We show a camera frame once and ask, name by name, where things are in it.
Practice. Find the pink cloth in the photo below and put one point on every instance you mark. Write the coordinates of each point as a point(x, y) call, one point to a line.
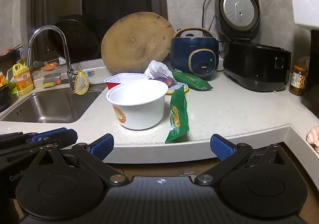
point(314, 139)

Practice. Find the black wok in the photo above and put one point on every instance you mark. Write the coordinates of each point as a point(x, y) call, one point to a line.
point(77, 37)

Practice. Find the small white printed box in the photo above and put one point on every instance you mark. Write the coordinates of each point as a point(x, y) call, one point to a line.
point(91, 73)

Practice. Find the yellow rimmed mesh scrubber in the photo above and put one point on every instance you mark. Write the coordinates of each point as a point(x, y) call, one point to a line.
point(81, 84)

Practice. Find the black rice cooker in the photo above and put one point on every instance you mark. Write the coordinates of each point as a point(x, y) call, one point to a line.
point(249, 64)

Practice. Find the glass pickle jar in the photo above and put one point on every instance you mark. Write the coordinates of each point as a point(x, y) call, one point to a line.
point(297, 82)

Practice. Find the yellow sponge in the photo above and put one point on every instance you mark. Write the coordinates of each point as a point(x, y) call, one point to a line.
point(49, 85)

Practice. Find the chrome kitchen faucet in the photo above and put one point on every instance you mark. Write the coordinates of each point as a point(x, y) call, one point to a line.
point(66, 54)

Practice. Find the dark blue rice cooker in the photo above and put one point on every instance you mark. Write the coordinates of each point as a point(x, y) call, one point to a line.
point(184, 52)

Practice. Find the white paper noodle bowl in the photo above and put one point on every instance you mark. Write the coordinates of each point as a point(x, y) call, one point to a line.
point(139, 114)

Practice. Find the red plastic food tray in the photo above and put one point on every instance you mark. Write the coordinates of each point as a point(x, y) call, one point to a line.
point(124, 78)

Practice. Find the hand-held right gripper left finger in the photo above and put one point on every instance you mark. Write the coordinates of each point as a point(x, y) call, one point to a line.
point(103, 143)

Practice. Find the green plastic bag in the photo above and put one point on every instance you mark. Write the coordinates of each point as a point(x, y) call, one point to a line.
point(11, 84)

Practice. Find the black bowl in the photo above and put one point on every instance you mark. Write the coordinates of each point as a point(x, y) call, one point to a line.
point(4, 96)

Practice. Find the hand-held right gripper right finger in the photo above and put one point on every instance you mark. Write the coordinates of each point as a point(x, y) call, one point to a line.
point(220, 145)

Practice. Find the round foil lid yellow rim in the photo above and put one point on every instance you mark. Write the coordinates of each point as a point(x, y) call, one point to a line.
point(184, 87)

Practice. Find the orange packet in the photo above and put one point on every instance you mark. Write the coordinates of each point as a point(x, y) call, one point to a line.
point(51, 65)

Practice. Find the round wooden cutting board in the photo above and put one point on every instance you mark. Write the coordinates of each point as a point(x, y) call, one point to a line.
point(134, 42)

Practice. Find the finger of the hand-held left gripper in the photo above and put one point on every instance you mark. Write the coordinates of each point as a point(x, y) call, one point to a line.
point(49, 134)
point(66, 138)

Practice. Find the clear plastic bag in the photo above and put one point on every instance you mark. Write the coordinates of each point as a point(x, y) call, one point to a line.
point(157, 69)

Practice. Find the stainless steel sink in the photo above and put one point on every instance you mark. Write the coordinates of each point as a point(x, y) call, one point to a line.
point(49, 106)

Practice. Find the brown cabinet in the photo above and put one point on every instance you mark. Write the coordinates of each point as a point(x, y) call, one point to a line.
point(162, 170)

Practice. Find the yellow dish soap bottle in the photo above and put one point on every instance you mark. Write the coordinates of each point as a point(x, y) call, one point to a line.
point(23, 82)

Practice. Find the black appliance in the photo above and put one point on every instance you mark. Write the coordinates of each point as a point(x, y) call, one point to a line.
point(312, 77)

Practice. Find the green snack packet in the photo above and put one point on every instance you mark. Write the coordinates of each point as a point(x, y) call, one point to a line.
point(194, 80)
point(178, 114)

